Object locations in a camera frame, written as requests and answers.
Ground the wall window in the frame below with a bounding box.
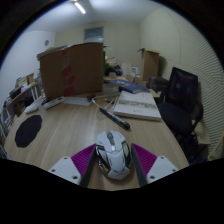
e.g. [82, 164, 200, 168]
[83, 26, 105, 44]

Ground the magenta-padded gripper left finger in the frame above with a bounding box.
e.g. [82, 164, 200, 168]
[48, 143, 98, 188]

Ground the white cable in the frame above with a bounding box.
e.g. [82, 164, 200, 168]
[91, 94, 116, 118]

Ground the black office chair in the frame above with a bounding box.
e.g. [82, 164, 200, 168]
[157, 66, 205, 163]

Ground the large brown cardboard box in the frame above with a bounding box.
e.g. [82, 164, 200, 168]
[39, 42, 105, 100]

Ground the blue book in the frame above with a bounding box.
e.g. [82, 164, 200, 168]
[118, 82, 150, 95]

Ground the black marker pen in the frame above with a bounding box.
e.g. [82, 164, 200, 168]
[98, 107, 131, 131]

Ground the long white remote control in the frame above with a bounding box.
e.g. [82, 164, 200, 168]
[24, 97, 45, 115]

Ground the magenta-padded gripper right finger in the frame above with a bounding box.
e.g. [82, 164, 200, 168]
[130, 143, 180, 188]

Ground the open white book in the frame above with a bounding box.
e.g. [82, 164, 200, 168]
[111, 90, 163, 122]

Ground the white remote control with buttons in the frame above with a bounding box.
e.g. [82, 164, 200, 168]
[43, 96, 66, 110]

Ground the black scalloped mouse pad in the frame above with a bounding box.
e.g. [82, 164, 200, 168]
[14, 114, 44, 149]

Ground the white and black computer mouse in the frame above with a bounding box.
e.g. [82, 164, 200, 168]
[95, 129, 132, 181]

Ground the small brown cardboard box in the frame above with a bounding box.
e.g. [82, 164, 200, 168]
[137, 47, 161, 81]

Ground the ceiling light tube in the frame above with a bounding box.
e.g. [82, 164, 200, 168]
[73, 1, 87, 15]

